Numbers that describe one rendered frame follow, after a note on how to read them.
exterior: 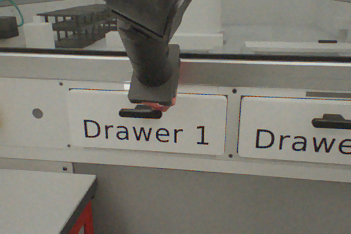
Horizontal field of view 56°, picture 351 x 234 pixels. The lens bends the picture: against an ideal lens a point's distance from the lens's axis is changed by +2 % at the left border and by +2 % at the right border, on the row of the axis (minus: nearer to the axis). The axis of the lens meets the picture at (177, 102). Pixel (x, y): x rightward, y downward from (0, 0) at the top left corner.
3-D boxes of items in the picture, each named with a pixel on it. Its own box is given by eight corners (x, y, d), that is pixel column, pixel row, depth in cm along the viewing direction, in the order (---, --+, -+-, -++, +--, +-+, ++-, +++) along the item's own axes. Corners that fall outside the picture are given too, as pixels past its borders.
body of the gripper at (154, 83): (181, 51, 52) (175, 18, 46) (172, 108, 48) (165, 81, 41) (141, 49, 53) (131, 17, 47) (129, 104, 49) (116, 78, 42)
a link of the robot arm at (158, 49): (105, 27, 39) (147, 41, 37) (134, -13, 41) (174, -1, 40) (120, 61, 45) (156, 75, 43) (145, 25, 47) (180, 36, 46)
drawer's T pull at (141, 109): (161, 119, 55) (161, 112, 54) (118, 117, 56) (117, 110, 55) (164, 112, 58) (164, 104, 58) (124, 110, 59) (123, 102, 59)
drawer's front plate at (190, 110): (223, 156, 60) (227, 99, 56) (71, 146, 63) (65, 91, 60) (223, 151, 61) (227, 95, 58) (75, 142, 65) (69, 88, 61)
